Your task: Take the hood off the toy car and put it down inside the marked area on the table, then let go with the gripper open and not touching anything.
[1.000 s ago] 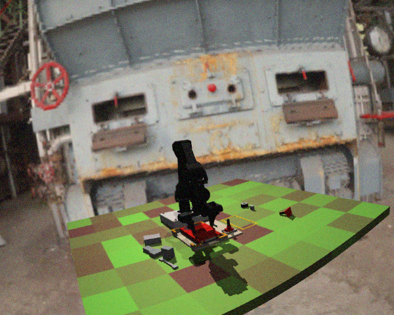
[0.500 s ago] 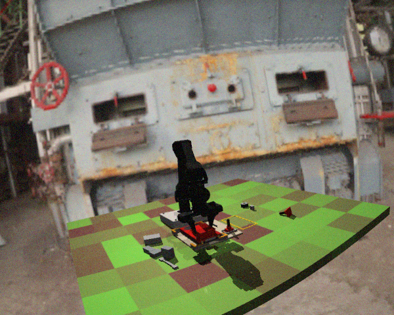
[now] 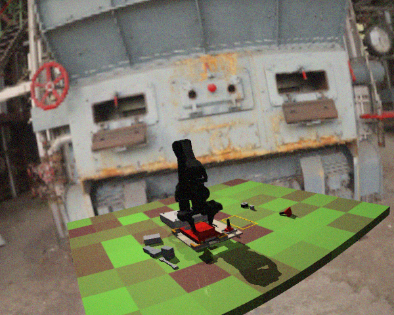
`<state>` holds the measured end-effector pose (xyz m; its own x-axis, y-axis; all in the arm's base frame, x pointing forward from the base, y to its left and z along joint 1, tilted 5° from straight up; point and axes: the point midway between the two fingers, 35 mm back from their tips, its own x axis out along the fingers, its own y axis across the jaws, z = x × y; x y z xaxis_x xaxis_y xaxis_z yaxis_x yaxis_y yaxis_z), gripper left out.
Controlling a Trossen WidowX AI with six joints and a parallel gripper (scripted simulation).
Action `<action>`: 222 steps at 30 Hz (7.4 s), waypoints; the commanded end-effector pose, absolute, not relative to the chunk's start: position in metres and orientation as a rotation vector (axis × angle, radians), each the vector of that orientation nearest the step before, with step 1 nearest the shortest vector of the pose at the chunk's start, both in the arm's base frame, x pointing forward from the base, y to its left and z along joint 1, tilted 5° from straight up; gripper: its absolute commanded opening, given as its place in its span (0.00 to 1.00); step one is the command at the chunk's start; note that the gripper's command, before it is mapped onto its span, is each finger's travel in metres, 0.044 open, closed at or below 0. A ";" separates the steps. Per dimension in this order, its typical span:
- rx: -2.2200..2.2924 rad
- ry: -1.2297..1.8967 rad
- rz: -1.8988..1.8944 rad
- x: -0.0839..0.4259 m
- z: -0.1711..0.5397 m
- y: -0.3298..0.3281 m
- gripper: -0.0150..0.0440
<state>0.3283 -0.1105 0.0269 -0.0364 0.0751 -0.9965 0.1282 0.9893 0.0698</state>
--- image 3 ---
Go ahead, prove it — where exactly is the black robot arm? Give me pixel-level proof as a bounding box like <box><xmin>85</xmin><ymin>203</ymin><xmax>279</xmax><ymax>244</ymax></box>
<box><xmin>172</xmin><ymin>139</ymin><xmax>215</xmax><ymax>216</ymax></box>

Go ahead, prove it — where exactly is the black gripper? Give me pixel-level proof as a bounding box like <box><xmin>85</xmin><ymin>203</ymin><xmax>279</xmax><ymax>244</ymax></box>
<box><xmin>177</xmin><ymin>197</ymin><xmax>223</xmax><ymax>232</ymax></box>

